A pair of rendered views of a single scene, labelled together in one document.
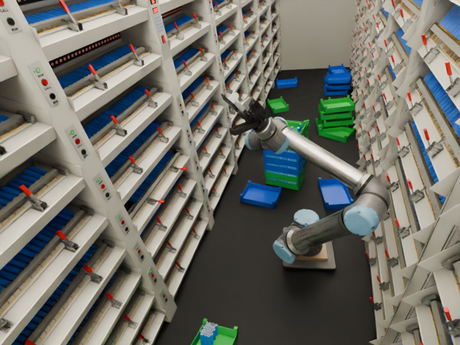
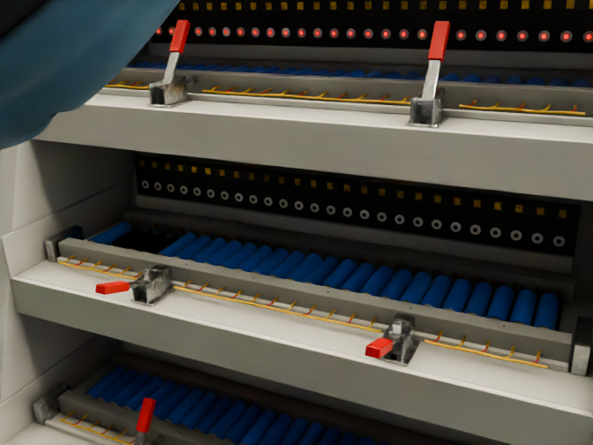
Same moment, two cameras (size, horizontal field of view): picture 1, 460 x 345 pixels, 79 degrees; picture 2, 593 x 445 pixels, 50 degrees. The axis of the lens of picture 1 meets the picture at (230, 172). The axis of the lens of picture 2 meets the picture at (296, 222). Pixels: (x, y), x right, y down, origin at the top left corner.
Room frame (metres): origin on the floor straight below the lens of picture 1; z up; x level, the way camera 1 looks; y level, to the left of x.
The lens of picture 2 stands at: (1.22, -0.23, 0.87)
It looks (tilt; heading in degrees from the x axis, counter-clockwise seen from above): 5 degrees down; 91
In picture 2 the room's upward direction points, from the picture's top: 6 degrees clockwise
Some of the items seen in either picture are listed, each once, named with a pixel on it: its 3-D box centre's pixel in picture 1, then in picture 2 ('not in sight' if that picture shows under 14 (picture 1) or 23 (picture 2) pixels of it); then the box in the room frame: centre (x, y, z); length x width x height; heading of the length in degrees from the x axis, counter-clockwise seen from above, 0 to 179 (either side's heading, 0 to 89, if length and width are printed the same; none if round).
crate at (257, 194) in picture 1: (261, 194); not in sight; (1.72, -0.23, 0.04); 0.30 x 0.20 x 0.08; 59
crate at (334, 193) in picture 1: (334, 192); not in sight; (1.59, -0.80, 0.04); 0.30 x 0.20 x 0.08; 171
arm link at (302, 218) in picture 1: (305, 226); not in sight; (1.12, -0.40, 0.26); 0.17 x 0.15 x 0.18; 130
